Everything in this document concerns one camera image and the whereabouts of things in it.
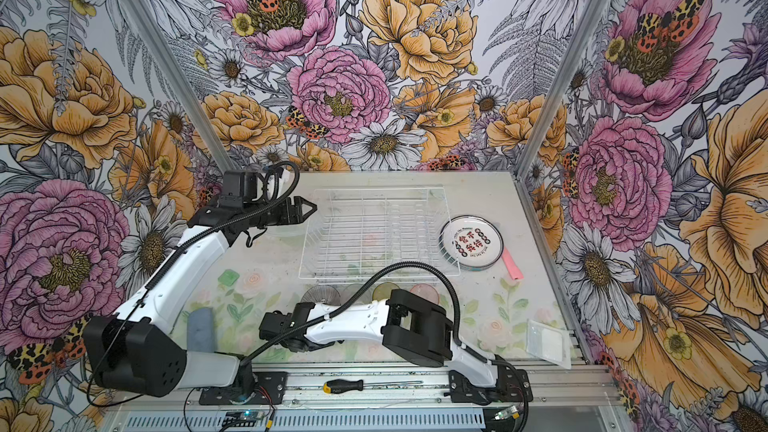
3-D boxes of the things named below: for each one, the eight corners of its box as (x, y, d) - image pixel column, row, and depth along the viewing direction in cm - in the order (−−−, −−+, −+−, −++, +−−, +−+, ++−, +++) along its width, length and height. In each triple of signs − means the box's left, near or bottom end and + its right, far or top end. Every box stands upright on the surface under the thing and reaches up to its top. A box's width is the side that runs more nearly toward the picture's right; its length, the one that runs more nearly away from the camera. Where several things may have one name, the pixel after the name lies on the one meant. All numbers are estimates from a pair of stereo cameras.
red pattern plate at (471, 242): (442, 270, 95) (444, 265, 92) (436, 220, 107) (438, 215, 105) (508, 270, 95) (511, 265, 93) (495, 220, 107) (497, 215, 105)
